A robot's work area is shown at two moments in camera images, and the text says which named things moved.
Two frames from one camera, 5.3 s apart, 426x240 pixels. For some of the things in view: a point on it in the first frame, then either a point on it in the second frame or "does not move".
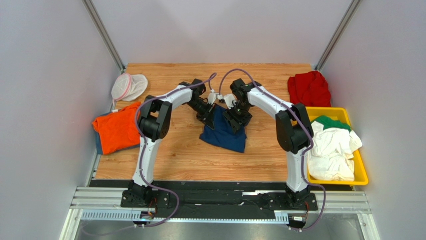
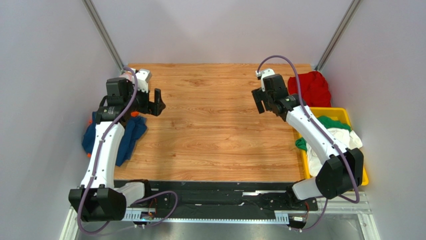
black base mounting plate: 220,196 does not move
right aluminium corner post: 337,35 does not move
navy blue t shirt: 223,134 -> 133,128
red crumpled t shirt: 310,89 does not move
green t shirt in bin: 328,122 does not move
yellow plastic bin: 361,176 does not move
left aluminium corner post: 105,33 does not move
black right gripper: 236,117 -> 266,102
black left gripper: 207,117 -> 155,108
